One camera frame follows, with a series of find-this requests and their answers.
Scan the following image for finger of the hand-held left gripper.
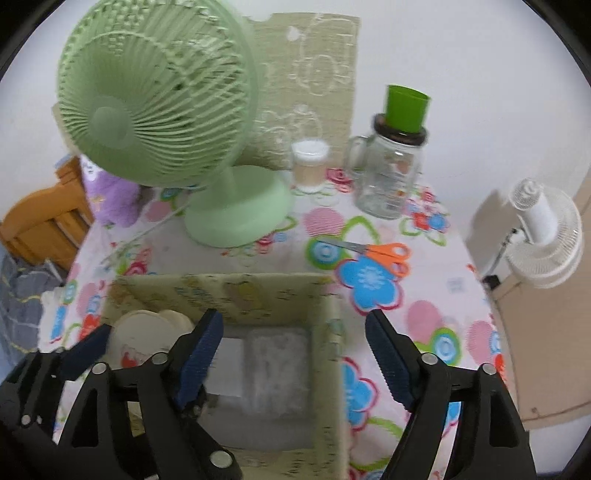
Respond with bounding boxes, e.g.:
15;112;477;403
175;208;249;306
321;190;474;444
0;323;112;430

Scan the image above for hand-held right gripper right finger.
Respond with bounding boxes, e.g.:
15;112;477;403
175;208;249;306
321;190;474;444
365;308;539;480

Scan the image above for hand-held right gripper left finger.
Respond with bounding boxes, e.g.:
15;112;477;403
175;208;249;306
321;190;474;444
55;308;243;480

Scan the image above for floral tablecloth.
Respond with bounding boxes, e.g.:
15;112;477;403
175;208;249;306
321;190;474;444
37;168;509;480

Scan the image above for grey plaid pillow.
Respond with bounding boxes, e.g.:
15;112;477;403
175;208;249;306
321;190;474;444
0;251;63;365

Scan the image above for wooden chair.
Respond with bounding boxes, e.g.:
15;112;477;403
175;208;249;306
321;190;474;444
0;154;95;273

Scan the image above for purple plush bunny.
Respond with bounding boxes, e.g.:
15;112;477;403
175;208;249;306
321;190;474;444
81;154;141;227

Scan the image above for glass jar mug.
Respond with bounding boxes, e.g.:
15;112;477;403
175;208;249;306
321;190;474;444
344;113;428;220

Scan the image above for white clip fan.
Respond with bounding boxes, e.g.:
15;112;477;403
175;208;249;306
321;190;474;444
501;178;583;289

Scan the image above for cotton swab container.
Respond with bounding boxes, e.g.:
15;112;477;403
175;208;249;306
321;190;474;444
291;140;330;192

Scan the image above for green desk fan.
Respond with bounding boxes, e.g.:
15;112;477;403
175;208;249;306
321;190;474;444
52;0;294;247

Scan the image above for green plastic cup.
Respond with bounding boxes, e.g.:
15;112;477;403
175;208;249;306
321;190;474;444
384;84;431;134

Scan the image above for beige patterned fabric panel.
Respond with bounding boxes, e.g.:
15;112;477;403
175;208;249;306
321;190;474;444
242;11;361;171

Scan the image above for orange handled scissors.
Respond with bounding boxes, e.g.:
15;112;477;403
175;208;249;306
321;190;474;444
316;239;411;278

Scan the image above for black fan cable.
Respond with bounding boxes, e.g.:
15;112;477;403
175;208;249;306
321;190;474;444
482;228;520;284

